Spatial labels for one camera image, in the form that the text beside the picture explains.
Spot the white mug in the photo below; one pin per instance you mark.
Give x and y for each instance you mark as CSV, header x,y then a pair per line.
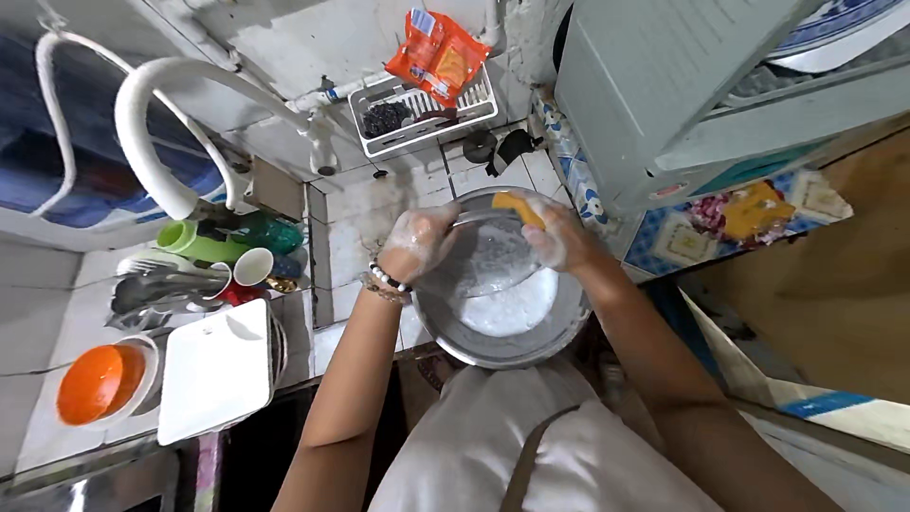
x,y
220,277

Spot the blue patterned tile-print cloth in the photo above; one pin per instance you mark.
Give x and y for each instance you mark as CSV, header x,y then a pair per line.
x,y
679,242

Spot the blue flower print sheet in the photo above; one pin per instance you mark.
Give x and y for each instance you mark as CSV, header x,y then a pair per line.
x,y
572,160

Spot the large dark blue container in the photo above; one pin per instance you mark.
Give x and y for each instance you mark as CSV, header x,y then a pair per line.
x,y
92,156

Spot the brown rectangular box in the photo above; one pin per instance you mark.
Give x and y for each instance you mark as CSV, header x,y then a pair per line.
x,y
274,188

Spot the person's right fingers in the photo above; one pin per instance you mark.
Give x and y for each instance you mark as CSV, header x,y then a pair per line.
x,y
546,207

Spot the teal green plastic bottle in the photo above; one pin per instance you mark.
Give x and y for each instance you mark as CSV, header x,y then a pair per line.
x,y
274,233

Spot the white rectangular tray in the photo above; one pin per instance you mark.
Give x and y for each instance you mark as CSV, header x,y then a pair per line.
x,y
217,370

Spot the person's right thumb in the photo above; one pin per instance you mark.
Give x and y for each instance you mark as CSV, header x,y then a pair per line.
x,y
534,239

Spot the person's left forearm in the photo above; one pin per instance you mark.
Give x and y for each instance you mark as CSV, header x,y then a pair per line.
x,y
355,384

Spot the person's left fingers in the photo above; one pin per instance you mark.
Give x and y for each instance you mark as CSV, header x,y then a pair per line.
x,y
442,212

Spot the pile of metal cutlery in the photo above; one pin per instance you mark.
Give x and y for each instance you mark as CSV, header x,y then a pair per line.
x,y
153,288

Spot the white plastic basket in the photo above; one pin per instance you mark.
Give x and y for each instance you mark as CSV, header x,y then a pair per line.
x,y
426,131

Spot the person's right hand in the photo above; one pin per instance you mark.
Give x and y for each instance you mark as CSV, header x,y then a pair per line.
x,y
565,238

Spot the white curved faucet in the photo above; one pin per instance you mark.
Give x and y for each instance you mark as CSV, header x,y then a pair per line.
x,y
131,121

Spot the red plastic item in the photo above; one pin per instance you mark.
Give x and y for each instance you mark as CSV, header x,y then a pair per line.
x,y
242,293

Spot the black crumpled cloth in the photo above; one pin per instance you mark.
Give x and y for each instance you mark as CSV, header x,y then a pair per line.
x,y
509,151

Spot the orange plastic packet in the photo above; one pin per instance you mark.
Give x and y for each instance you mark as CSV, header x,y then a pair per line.
x,y
441,57

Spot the blue white patterned plate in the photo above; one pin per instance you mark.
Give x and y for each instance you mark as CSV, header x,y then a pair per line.
x,y
839,32

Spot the person's left hand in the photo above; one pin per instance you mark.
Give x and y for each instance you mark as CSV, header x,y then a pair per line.
x,y
412,242

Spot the white plastic cup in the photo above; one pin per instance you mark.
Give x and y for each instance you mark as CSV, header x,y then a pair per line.
x,y
253,267

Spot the grey dish cabinet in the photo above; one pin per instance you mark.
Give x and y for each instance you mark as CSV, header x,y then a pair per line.
x,y
625,92

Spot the yellow sponge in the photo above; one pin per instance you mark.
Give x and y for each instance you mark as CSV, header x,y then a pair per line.
x,y
517,206

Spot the dark blue cup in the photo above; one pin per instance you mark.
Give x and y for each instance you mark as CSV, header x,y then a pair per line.
x,y
287,267

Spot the shiny gold item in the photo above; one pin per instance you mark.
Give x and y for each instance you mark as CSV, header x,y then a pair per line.
x,y
283,284

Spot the person's right forearm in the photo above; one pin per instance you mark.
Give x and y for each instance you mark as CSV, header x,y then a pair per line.
x,y
661,362

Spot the black mesh scrubber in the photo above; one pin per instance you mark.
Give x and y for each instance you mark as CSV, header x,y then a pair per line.
x,y
384,119

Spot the person's left thumb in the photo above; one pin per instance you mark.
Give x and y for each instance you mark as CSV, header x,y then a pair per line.
x,y
446,244

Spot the person's body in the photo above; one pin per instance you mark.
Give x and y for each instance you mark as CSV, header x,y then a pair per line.
x,y
497,448

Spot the silver metal stove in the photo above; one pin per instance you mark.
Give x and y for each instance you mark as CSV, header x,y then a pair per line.
x,y
106,473

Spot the round grey metal lid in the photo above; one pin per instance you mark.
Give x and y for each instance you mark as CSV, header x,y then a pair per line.
x,y
490,256

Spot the large grey metal basin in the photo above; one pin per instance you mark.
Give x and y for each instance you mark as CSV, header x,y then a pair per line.
x,y
469,338

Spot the orange bowl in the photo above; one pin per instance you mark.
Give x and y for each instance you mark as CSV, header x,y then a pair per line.
x,y
92,384

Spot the light green plastic cup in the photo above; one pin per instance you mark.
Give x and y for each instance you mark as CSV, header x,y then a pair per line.
x,y
199,243

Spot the white round bowl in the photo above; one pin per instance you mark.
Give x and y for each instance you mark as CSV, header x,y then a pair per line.
x,y
151,370

